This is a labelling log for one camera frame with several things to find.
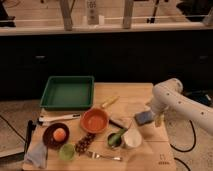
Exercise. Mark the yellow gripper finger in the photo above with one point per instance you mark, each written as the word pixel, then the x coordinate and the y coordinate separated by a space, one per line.
pixel 159 119

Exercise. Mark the blue sponge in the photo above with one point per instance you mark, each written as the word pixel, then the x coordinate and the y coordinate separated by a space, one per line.
pixel 144 117

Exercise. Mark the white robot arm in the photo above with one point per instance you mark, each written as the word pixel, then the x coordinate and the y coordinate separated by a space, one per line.
pixel 169 94

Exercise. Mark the green plastic tray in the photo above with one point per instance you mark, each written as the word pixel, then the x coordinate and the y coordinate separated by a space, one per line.
pixel 68 93

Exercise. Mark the white cup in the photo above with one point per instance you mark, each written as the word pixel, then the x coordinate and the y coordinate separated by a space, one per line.
pixel 132 139

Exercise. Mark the wooden brush block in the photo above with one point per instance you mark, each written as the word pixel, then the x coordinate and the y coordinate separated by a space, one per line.
pixel 120 122

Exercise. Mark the green vegetable in bowl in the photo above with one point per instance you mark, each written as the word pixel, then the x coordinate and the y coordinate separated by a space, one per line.
pixel 114 140

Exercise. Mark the orange bowl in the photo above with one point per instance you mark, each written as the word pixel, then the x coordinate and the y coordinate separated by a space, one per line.
pixel 94 121

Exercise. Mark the metal fork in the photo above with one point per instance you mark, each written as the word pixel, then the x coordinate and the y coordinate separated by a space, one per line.
pixel 95 155

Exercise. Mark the bunch of dark grapes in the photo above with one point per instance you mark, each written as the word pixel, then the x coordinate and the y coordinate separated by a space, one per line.
pixel 83 144

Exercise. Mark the small green cup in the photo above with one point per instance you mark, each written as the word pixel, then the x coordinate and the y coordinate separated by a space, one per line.
pixel 67 152

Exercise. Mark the orange fruit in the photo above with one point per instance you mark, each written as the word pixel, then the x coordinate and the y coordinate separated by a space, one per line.
pixel 59 135

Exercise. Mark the dark red plate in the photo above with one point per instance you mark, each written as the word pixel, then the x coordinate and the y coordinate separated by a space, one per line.
pixel 48 138

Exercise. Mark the grey cloth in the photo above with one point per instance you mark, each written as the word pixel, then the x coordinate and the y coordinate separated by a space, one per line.
pixel 37 156

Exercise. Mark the white handled utensil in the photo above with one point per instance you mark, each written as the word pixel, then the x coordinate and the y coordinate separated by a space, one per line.
pixel 57 118

